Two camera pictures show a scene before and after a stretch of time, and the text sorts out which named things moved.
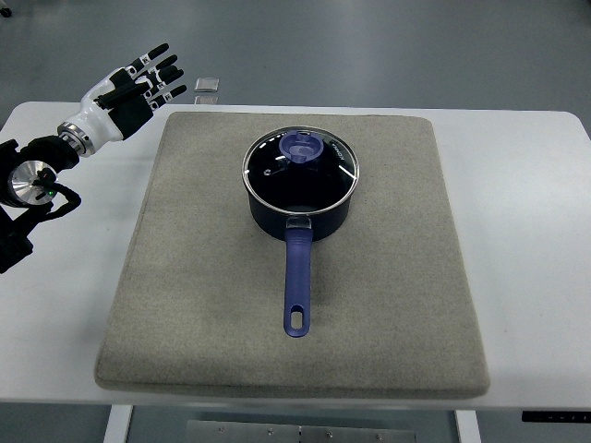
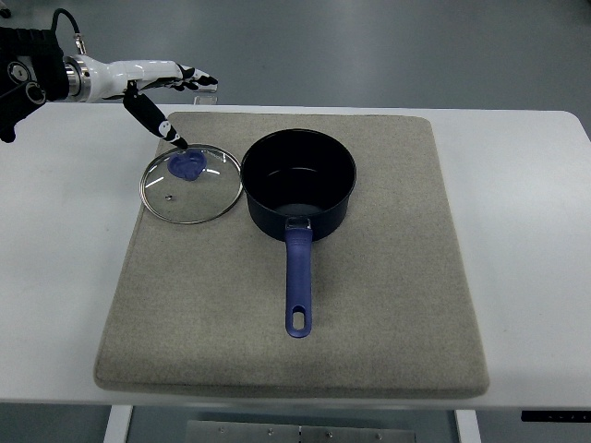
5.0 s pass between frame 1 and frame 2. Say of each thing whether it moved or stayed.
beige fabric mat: stayed
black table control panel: stayed
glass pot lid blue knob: moved
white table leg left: stayed
